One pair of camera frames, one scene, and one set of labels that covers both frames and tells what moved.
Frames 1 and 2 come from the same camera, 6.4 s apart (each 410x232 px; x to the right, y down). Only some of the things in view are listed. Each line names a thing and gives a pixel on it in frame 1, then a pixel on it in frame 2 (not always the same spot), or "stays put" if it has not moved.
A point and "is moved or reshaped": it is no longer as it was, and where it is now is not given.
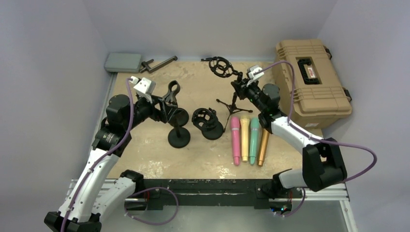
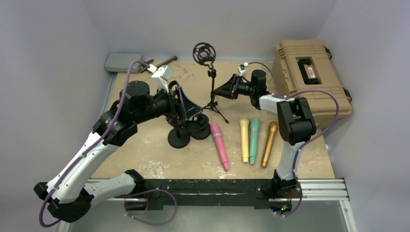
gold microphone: x=264 y=145 is moved or reshaped
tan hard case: x=321 y=99 stays put
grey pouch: x=123 y=63 stays put
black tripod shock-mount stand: x=221 y=67 -> x=205 y=53
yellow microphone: x=245 y=122 stays put
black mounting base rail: x=211 y=194 stays put
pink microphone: x=235 y=122 -> x=215 y=128
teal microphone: x=254 y=136 stays put
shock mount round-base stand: x=206 y=121 is moved or reshaped
